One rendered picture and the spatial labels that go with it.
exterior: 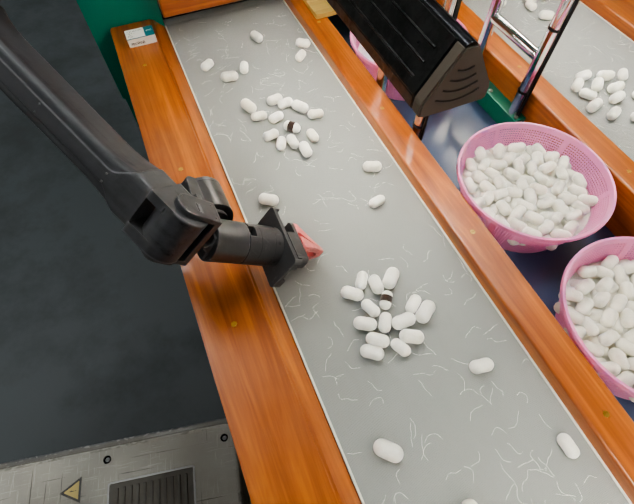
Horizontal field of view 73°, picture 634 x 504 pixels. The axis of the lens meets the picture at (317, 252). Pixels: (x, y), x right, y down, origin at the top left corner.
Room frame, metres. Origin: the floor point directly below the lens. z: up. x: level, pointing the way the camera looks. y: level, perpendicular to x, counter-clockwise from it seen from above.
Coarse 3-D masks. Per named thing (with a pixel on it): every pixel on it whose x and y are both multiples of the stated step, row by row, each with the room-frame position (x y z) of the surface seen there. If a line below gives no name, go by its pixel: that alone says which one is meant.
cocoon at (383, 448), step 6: (378, 444) 0.06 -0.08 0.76; (384, 444) 0.06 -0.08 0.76; (390, 444) 0.06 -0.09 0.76; (396, 444) 0.07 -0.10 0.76; (378, 450) 0.06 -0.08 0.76; (384, 450) 0.06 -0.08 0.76; (390, 450) 0.06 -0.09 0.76; (396, 450) 0.06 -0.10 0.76; (402, 450) 0.06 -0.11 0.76; (384, 456) 0.05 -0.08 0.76; (390, 456) 0.05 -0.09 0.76; (396, 456) 0.05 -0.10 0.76; (402, 456) 0.05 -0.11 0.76; (396, 462) 0.04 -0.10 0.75
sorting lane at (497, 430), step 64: (192, 64) 0.84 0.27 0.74; (256, 64) 0.84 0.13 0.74; (320, 64) 0.84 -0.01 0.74; (256, 128) 0.64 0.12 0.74; (320, 128) 0.64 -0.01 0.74; (256, 192) 0.48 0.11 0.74; (320, 192) 0.48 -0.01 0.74; (384, 192) 0.48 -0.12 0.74; (320, 256) 0.35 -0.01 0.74; (384, 256) 0.35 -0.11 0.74; (448, 256) 0.35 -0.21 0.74; (320, 320) 0.24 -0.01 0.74; (448, 320) 0.24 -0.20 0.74; (320, 384) 0.14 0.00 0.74; (384, 384) 0.14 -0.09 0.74; (448, 384) 0.14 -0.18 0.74; (512, 384) 0.14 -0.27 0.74; (448, 448) 0.06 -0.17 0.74; (512, 448) 0.06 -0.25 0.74
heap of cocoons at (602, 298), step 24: (600, 264) 0.34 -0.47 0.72; (624, 264) 0.33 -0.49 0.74; (576, 288) 0.29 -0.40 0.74; (600, 288) 0.29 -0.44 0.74; (624, 288) 0.29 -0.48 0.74; (576, 312) 0.25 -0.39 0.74; (600, 312) 0.25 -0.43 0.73; (624, 312) 0.25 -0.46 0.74; (600, 336) 0.21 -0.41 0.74; (624, 336) 0.21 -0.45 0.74; (600, 360) 0.18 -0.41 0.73; (624, 360) 0.18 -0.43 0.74
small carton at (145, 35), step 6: (132, 30) 0.89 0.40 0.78; (138, 30) 0.89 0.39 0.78; (144, 30) 0.89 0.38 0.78; (150, 30) 0.89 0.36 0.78; (126, 36) 0.87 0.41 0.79; (132, 36) 0.87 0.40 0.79; (138, 36) 0.87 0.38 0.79; (144, 36) 0.87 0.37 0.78; (150, 36) 0.87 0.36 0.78; (132, 42) 0.86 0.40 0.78; (138, 42) 0.86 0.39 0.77; (144, 42) 0.87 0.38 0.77; (150, 42) 0.87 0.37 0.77
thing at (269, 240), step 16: (272, 208) 0.37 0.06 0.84; (256, 224) 0.33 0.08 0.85; (272, 224) 0.35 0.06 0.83; (256, 240) 0.30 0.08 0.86; (272, 240) 0.31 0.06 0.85; (288, 240) 0.32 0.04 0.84; (256, 256) 0.28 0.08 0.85; (272, 256) 0.29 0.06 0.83; (288, 256) 0.29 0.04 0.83; (272, 272) 0.28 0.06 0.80; (288, 272) 0.28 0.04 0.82
